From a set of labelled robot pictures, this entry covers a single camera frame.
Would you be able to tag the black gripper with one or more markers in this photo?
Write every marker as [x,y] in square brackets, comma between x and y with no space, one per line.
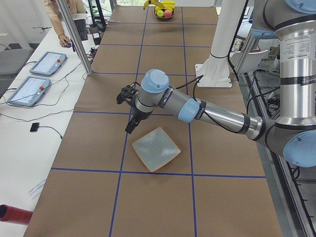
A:
[138,114]

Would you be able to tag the yellow banana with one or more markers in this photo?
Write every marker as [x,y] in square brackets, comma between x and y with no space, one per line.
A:
[169,2]
[152,2]
[168,7]

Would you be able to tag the grey square plate orange rim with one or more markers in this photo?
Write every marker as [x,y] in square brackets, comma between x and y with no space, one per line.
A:
[156,149]

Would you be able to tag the woven wicker fruit basket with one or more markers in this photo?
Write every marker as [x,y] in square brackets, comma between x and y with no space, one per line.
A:
[163,17]

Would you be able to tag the small black box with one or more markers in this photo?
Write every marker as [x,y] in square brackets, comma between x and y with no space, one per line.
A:
[34,127]

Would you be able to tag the blue teach pendant tablet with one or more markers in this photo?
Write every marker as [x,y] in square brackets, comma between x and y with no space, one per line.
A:
[29,91]
[48,64]

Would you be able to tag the black keyboard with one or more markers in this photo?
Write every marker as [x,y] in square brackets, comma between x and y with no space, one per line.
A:
[81,29]

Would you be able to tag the green apple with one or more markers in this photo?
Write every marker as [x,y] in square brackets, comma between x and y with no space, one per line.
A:
[160,14]

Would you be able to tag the pink apple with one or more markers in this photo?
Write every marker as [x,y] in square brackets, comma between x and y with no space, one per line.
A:
[168,14]

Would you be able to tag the person in beige shirt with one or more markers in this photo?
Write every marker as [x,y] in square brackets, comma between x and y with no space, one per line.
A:
[54,14]

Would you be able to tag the red cylinder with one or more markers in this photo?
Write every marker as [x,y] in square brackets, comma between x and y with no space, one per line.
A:
[15,215]

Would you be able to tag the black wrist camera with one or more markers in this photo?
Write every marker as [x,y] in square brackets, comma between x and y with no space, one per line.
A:
[127,94]

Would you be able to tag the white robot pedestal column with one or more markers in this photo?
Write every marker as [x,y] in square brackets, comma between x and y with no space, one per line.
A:
[215,70]

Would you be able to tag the aluminium frame post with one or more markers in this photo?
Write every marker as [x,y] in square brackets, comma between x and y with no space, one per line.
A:
[65,12]

